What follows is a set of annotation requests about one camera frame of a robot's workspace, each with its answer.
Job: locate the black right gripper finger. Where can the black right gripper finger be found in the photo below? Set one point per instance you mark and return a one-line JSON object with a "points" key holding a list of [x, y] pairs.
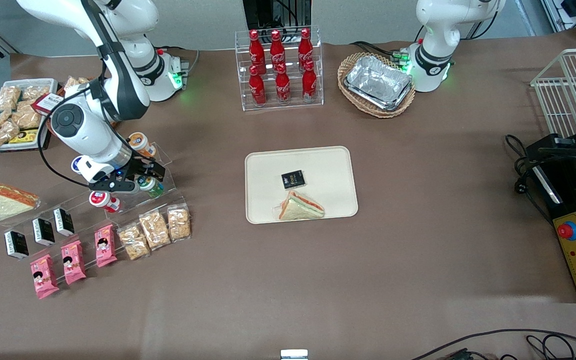
{"points": [[160, 173], [135, 180]]}

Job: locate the aluminium foil tray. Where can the aluminium foil tray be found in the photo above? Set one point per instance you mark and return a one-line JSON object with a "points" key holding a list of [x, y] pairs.
{"points": [[378, 82]]}

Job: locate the small black snack packet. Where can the small black snack packet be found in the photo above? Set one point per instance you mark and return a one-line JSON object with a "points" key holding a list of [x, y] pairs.
{"points": [[293, 180]]}

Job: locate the wrapped rice cracker pack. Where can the wrapped rice cracker pack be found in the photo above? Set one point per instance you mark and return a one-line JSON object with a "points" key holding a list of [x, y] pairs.
{"points": [[134, 242], [74, 82], [8, 98], [0, 134], [35, 92], [26, 117], [154, 230], [179, 222]]}

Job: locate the black wrapped rice ball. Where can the black wrapped rice ball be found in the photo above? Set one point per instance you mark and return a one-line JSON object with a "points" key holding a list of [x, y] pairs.
{"points": [[16, 244], [43, 231], [63, 222]]}

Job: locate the red emergency stop button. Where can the red emergency stop button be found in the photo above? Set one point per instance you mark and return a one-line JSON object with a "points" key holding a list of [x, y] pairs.
{"points": [[568, 230]]}

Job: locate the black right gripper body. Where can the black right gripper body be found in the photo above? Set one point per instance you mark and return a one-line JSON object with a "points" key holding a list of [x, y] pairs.
{"points": [[141, 168]]}

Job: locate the yellow black snack packet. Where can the yellow black snack packet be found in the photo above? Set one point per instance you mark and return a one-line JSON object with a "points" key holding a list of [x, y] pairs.
{"points": [[23, 136]]}

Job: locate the clear acrylic step shelf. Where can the clear acrylic step shelf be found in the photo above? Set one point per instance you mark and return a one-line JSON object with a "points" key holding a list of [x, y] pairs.
{"points": [[84, 225], [130, 206]]}

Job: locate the white rectangular snack tray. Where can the white rectangular snack tray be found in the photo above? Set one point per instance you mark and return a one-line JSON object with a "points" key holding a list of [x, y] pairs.
{"points": [[52, 86]]}

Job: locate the orange gum bottle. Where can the orange gum bottle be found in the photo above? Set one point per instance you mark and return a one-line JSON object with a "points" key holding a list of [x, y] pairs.
{"points": [[139, 141]]}

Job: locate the clear acrylic bottle rack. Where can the clear acrylic bottle rack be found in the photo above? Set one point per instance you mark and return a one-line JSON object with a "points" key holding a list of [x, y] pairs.
{"points": [[293, 105]]}

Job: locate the black desk device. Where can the black desk device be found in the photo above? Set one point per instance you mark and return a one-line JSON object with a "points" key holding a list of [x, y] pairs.
{"points": [[575, 145]]}

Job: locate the blue gum bottle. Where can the blue gum bottle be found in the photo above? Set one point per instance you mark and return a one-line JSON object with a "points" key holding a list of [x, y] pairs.
{"points": [[76, 164]]}

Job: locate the black equipment frame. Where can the black equipment frame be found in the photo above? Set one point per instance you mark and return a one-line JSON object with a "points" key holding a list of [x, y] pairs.
{"points": [[263, 12]]}

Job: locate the pink cartoon snack pack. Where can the pink cartoon snack pack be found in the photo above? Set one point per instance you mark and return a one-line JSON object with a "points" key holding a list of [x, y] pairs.
{"points": [[105, 246], [44, 276], [73, 262]]}

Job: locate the red gum bottle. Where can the red gum bottle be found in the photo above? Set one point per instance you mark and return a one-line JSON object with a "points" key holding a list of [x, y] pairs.
{"points": [[102, 199]]}

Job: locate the red cookie box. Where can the red cookie box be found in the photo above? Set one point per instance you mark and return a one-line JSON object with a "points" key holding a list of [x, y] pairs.
{"points": [[47, 103]]}

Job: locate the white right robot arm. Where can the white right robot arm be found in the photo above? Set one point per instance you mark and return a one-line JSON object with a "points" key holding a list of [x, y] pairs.
{"points": [[85, 130]]}

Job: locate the wrapped triangle sandwich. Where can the wrapped triangle sandwich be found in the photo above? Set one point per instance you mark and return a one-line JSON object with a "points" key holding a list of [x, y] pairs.
{"points": [[300, 207], [5, 202]]}

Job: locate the green gum bottle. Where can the green gum bottle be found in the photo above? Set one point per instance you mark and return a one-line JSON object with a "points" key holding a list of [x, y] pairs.
{"points": [[152, 187]]}

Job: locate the cream plastic tray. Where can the cream plastic tray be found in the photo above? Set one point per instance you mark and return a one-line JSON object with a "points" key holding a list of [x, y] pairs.
{"points": [[328, 170]]}

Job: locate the small white box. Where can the small white box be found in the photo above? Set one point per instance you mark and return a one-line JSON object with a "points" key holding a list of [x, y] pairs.
{"points": [[294, 354]]}

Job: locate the red cola bottle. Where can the red cola bottle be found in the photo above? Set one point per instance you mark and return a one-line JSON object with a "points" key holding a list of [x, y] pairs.
{"points": [[256, 47], [305, 45], [277, 47], [258, 90], [309, 84], [282, 87]]}

